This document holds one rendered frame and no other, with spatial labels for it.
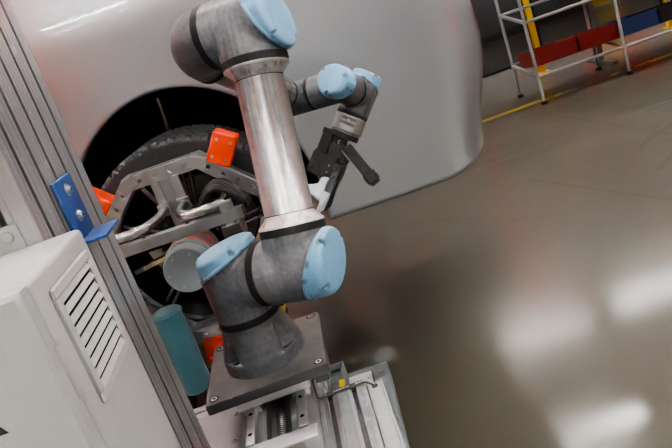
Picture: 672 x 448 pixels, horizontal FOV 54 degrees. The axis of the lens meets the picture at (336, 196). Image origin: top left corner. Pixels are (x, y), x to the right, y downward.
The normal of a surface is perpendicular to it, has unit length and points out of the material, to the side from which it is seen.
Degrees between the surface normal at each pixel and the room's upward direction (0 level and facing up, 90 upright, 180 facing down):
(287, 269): 74
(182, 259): 90
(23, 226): 90
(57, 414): 90
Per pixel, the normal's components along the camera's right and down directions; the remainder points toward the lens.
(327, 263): 0.92, -0.07
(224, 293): -0.33, 0.36
